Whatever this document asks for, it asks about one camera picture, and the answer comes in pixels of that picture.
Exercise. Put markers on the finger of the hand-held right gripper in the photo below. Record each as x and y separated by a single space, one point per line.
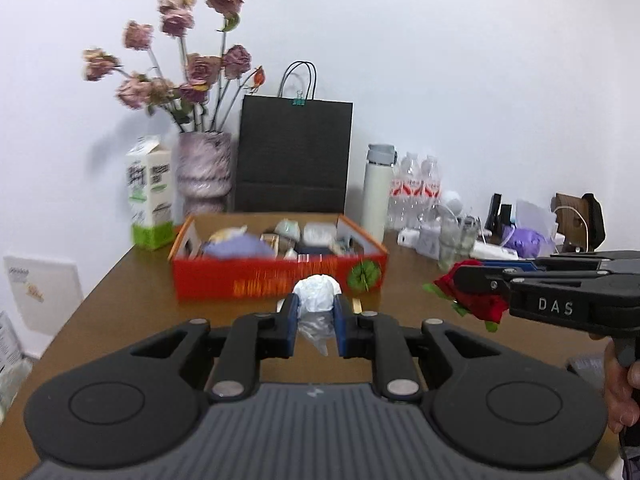
505 263
480 280

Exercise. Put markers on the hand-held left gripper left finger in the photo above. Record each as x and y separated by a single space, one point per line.
291 322

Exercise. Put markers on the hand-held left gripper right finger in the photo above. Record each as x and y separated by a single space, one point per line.
342 325

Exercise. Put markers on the red artificial rose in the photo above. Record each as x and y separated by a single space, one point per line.
480 307

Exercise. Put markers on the white plastic bag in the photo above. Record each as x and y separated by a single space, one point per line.
315 295

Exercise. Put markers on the red cardboard box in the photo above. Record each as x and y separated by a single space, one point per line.
260 280

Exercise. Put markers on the navy blue zip pouch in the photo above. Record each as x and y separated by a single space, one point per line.
314 249

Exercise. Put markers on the wooden desktop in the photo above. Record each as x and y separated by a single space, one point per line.
125 300

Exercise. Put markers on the person's right hand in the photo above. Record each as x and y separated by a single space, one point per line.
620 390

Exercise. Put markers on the white flat box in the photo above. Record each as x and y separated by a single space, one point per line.
492 250

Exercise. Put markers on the purple plastic bag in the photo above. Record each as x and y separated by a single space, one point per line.
527 240

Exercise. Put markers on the black stand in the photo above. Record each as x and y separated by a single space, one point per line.
497 215

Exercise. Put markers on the green paper flower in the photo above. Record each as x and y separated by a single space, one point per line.
365 275

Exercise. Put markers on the printed tin box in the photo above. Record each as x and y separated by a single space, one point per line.
430 242

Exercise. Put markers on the wooden phone stand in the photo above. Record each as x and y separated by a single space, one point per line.
567 220

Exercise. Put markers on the white round device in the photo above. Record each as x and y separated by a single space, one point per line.
453 201

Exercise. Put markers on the white power adapter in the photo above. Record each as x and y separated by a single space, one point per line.
410 238

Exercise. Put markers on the black upright device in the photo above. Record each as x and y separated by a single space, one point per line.
595 220

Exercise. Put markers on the purple cloth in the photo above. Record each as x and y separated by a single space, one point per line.
235 249

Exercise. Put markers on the white crumpled tissue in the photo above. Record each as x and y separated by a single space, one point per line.
319 233

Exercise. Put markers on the pale green crumpled wrapper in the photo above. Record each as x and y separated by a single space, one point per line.
287 228

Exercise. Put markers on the cream crumpled paper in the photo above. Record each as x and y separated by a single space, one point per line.
227 234

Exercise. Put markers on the wrapped water bottle pack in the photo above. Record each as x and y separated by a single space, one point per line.
415 190

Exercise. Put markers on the white thermos bottle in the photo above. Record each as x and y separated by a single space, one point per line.
377 195

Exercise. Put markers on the black paper bag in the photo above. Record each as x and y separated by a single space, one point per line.
292 160

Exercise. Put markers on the pink marbled vase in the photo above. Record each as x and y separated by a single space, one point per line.
205 175

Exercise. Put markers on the white green milk carton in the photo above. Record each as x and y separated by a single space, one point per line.
147 195

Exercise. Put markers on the green binder clip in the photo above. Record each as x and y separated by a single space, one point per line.
298 101

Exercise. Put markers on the white square panel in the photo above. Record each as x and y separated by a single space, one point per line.
45 290

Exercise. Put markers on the dried pink roses bouquet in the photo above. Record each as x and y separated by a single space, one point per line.
190 70

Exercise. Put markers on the clear plastic bag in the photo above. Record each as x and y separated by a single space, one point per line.
10 365

